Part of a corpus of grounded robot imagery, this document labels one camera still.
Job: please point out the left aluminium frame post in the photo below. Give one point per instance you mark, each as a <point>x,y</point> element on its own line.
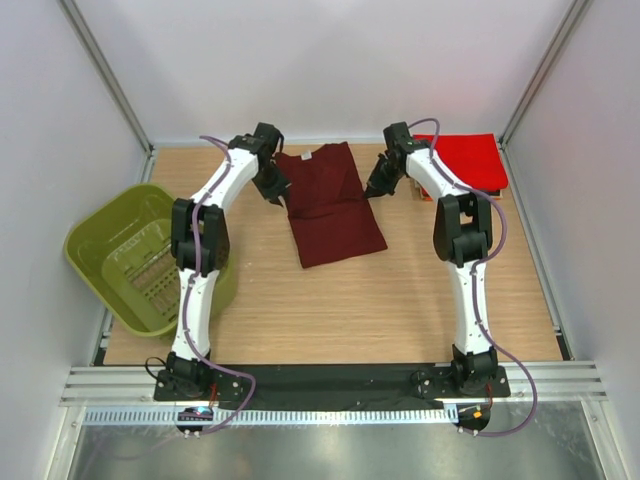
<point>100,63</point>

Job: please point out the folded bright red t shirt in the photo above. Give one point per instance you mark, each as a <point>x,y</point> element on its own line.
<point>474,159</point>

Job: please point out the olive green plastic basket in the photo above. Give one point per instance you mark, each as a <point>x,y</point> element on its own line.
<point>122,251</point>

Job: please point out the right aluminium frame post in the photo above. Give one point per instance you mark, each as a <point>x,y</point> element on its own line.
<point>569,23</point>

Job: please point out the folded black t shirt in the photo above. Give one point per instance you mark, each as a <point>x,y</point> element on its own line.
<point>494,193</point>

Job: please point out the slotted grey cable duct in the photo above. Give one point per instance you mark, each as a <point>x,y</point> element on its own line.
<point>200,416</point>

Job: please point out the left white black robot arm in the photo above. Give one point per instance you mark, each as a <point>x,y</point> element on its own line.
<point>200,246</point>

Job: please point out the aluminium frame post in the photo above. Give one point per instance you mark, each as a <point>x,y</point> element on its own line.
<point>569,23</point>
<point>100,63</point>

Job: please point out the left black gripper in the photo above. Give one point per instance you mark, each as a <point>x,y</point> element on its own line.
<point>280,189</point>

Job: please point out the dark red t shirt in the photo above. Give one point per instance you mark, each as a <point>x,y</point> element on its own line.
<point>330,218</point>

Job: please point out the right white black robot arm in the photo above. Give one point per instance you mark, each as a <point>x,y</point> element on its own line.
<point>462,239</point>

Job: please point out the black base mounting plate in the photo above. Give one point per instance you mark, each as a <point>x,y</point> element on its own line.
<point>331,388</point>

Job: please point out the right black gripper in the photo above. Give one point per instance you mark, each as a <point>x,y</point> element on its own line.
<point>377,187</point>

